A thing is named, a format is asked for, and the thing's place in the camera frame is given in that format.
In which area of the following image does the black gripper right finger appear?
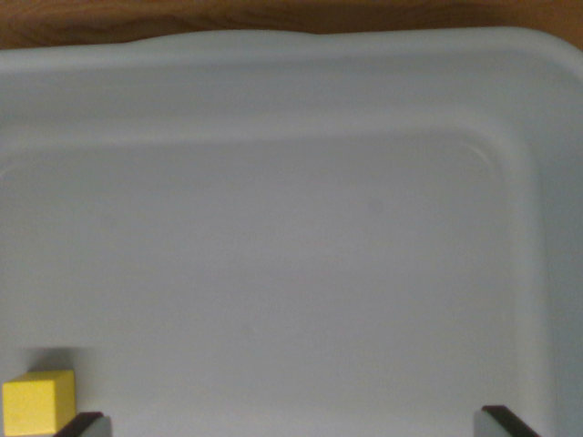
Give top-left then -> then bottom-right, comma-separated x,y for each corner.
474,404 -> 543,437

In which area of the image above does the yellow wooden cube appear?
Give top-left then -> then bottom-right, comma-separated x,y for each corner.
2,369 -> 77,437

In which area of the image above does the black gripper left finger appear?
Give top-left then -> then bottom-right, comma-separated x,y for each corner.
53,412 -> 113,437

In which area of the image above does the grey plastic bin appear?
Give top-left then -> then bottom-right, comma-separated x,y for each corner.
0,25 -> 583,437

